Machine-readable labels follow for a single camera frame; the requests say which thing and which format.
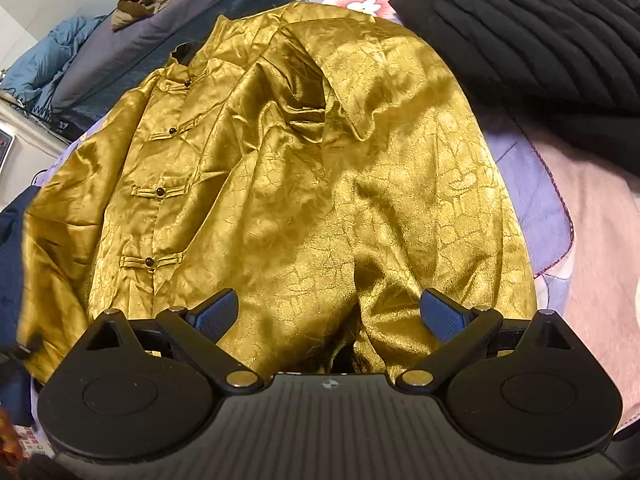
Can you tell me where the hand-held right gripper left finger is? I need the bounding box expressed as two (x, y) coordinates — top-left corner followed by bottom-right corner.
(83, 288), (266, 395)

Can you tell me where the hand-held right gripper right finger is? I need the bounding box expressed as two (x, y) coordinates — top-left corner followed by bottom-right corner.
(395, 288), (577, 395)

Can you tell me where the gold satin jacket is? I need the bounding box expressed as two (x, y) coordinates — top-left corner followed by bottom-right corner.
(20, 1), (539, 386)

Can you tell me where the purple floral bed sheet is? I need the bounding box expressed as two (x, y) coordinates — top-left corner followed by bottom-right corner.
(65, 0), (572, 321)

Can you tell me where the dark navy cloth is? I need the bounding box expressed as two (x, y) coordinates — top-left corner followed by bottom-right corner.
(0, 187), (47, 427)

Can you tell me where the white appliance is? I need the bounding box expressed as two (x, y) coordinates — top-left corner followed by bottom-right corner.
(0, 100), (70, 197)

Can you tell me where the slate grey garment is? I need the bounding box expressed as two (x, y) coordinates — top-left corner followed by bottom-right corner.
(50, 0), (281, 117)

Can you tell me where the black quilted jacket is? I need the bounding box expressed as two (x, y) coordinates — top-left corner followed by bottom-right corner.
(390, 0), (640, 177)

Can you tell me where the blue puffer jacket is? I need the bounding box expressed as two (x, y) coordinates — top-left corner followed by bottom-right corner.
(0, 14), (109, 112)

